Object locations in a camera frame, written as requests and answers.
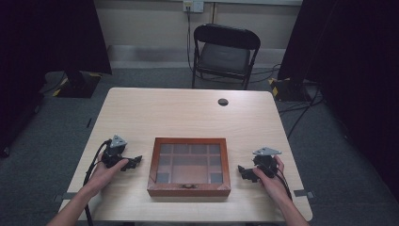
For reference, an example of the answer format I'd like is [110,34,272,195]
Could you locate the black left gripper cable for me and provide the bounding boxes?
[82,139,113,226]

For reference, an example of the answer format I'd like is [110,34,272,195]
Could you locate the person's left hand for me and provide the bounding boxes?
[85,158,130,198]

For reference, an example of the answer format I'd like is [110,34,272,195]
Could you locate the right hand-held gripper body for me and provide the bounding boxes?
[252,147,282,178]

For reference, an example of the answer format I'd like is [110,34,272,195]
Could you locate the black floor cables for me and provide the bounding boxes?
[250,62,327,140]

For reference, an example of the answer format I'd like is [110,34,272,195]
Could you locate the grey tape strip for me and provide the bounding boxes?
[52,191,79,203]
[293,188,316,200]

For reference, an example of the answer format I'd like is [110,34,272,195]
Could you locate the white wall socket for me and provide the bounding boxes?
[183,0,205,14]

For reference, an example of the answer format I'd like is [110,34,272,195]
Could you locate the person's right hand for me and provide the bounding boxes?
[252,155,293,203]

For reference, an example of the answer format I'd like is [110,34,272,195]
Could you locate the black folding chair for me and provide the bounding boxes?
[191,23,262,91]

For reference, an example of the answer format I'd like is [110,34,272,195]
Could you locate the black wall cable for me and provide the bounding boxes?
[185,7,197,73]

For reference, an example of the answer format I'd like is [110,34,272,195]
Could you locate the black curtain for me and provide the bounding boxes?
[0,0,113,158]
[277,0,399,202]

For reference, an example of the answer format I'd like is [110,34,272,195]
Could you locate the wooden glass-lid box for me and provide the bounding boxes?
[146,137,231,198]

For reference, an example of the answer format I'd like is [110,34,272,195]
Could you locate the black stand base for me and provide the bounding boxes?
[52,71,104,99]
[268,76,314,103]

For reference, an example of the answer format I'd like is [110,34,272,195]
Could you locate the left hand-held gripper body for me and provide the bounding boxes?
[101,135,130,170]

